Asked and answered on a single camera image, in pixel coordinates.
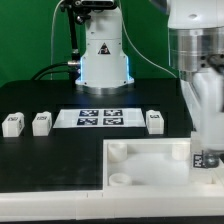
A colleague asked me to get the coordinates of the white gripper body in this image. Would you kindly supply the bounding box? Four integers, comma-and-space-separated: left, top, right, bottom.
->
180, 68, 224, 151

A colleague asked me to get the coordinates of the black camera stand pole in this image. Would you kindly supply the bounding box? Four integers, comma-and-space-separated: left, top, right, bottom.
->
59, 0, 118, 81

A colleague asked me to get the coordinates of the white L-shaped fence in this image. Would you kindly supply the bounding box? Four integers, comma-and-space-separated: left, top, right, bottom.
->
0, 139, 224, 222

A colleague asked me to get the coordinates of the white marker sheet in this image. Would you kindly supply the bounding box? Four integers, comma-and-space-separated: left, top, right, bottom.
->
54, 108, 145, 128

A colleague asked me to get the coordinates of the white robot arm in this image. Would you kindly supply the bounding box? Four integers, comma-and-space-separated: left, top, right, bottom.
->
76, 0, 224, 151

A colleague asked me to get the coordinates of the black cable bundle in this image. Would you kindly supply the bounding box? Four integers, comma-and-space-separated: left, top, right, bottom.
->
31, 61, 82, 81

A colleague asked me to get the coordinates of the white square tabletop part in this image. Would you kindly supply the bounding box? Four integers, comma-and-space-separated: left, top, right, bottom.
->
103, 138, 220, 189

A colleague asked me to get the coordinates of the thin white cable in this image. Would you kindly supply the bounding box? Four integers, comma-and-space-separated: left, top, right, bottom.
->
49, 0, 65, 81

